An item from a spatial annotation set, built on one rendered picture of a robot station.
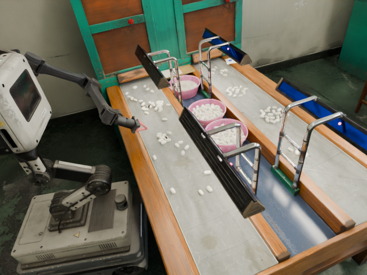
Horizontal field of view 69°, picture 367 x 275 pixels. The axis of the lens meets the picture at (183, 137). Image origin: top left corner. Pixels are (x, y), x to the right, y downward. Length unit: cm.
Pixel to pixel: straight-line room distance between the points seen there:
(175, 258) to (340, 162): 98
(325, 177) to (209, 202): 59
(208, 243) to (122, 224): 63
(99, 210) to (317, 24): 356
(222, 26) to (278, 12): 135
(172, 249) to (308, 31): 354
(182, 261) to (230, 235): 24
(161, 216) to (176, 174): 28
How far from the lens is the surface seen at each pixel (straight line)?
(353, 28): 409
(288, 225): 139
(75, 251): 179
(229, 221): 129
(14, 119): 121
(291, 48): 413
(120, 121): 153
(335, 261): 186
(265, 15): 371
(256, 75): 229
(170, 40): 241
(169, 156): 159
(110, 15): 225
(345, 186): 152
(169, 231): 125
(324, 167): 158
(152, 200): 136
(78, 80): 184
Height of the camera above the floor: 183
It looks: 40 degrees down
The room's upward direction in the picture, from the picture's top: 8 degrees counter-clockwise
